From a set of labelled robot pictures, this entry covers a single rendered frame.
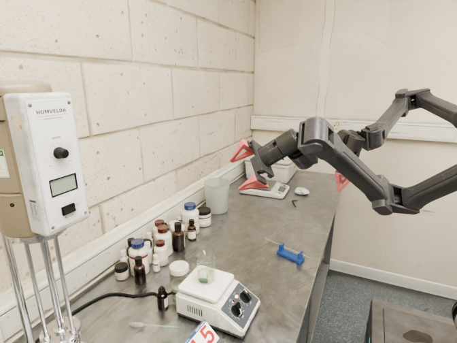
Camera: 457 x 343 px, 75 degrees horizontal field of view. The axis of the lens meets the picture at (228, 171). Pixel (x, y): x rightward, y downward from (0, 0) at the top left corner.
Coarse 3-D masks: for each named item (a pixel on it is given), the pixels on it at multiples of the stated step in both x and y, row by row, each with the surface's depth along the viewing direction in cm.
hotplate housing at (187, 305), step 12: (228, 288) 82; (180, 300) 80; (192, 300) 78; (204, 300) 78; (180, 312) 81; (192, 312) 79; (204, 312) 77; (216, 312) 75; (252, 312) 80; (216, 324) 76; (228, 324) 74; (240, 336) 74
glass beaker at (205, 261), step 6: (204, 252) 84; (210, 252) 83; (198, 258) 82; (204, 258) 84; (210, 258) 84; (198, 264) 80; (204, 264) 79; (210, 264) 79; (198, 270) 81; (204, 270) 79; (210, 270) 80; (198, 276) 81; (204, 276) 80; (210, 276) 80; (204, 282) 80; (210, 282) 81
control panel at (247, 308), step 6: (240, 288) 84; (234, 294) 81; (252, 294) 84; (228, 300) 79; (240, 300) 80; (252, 300) 82; (222, 306) 76; (228, 306) 77; (246, 306) 80; (252, 306) 81; (228, 312) 76; (246, 312) 78; (234, 318) 75; (240, 318) 76; (246, 318) 77; (240, 324) 74
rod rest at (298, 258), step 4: (280, 248) 111; (280, 252) 110; (284, 252) 110; (288, 252) 110; (292, 252) 110; (284, 256) 109; (288, 256) 108; (292, 256) 108; (296, 256) 108; (300, 256) 106; (292, 260) 107; (296, 260) 106; (300, 260) 106
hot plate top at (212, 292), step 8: (192, 272) 86; (216, 272) 86; (224, 272) 86; (184, 280) 83; (192, 280) 83; (216, 280) 83; (224, 280) 83; (232, 280) 84; (184, 288) 80; (192, 288) 80; (200, 288) 80; (208, 288) 80; (216, 288) 80; (224, 288) 80; (200, 296) 77; (208, 296) 77; (216, 296) 77
